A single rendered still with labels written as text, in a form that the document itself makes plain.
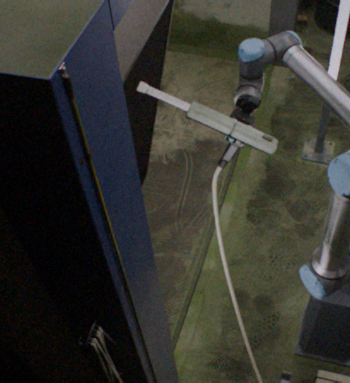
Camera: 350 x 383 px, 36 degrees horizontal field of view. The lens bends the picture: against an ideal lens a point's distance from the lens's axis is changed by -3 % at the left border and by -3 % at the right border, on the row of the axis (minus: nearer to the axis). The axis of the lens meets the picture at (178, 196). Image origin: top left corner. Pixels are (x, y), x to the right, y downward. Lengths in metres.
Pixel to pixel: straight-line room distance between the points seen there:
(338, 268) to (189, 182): 1.57
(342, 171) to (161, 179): 1.95
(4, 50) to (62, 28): 0.08
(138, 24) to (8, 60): 1.18
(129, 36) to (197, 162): 1.82
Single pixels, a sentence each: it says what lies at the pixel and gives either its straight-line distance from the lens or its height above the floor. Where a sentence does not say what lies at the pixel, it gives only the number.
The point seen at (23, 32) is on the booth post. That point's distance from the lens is 0.74.
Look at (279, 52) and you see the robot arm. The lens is 1.98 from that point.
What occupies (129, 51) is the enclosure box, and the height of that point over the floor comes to 1.64.
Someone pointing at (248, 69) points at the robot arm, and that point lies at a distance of 1.95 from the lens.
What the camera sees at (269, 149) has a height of 1.37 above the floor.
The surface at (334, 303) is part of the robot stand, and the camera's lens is 2.33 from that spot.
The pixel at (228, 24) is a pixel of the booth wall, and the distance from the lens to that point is 4.13.
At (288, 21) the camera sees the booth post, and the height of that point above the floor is 0.42.
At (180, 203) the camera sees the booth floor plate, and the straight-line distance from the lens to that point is 3.30.
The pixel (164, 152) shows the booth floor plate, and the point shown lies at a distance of 3.56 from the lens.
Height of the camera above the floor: 2.69
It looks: 53 degrees down
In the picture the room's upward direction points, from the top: 6 degrees counter-clockwise
